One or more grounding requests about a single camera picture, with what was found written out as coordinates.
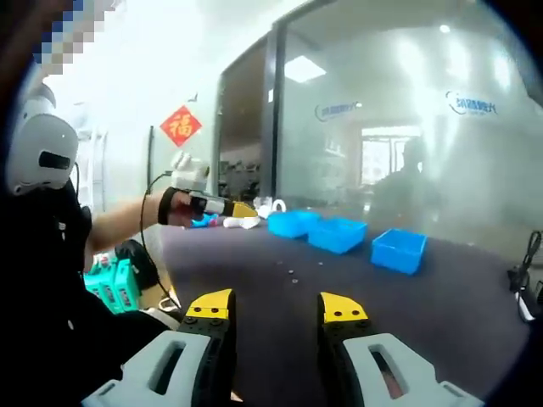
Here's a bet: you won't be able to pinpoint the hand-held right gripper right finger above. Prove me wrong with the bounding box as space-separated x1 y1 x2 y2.
317 291 484 407

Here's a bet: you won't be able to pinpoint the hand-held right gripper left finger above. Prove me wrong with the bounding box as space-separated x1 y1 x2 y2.
82 287 238 407

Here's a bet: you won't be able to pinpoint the blue plastic bin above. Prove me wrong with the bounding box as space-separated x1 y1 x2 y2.
307 216 369 255
266 209 322 239
371 227 428 276

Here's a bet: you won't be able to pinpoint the screws nuts and washers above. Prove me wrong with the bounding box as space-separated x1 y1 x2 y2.
275 259 326 284

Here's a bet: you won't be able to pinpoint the person's left hand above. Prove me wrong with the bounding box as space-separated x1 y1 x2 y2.
163 189 205 226

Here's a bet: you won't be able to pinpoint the white plastic fitting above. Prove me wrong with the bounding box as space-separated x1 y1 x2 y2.
255 198 289 220
222 216 260 231

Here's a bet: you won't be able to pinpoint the teal box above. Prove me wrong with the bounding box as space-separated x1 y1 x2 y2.
99 265 128 314
116 258 143 311
84 270 107 303

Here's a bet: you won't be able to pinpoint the black bag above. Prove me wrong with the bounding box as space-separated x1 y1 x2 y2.
116 239 161 293

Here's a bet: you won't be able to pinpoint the person's black clothing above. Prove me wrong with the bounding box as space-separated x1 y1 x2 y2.
0 181 171 407

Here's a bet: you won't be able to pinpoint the blue logo sticker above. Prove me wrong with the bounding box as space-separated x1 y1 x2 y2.
314 101 362 123
445 89 498 116

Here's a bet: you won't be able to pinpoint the white worn device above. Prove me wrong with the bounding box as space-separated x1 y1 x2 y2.
6 82 81 196

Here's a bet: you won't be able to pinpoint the black wrist strap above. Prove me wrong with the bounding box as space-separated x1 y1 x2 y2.
158 186 182 226

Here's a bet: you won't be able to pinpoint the red paper wall decoration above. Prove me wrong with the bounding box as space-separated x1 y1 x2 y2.
160 104 204 148

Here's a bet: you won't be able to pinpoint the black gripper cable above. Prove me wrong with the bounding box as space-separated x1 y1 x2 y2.
139 169 183 313

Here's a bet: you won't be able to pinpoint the dark glass partition frame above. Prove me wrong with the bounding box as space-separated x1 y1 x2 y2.
260 16 290 207

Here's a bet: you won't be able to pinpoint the black power cable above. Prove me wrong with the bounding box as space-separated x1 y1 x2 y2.
507 231 543 298

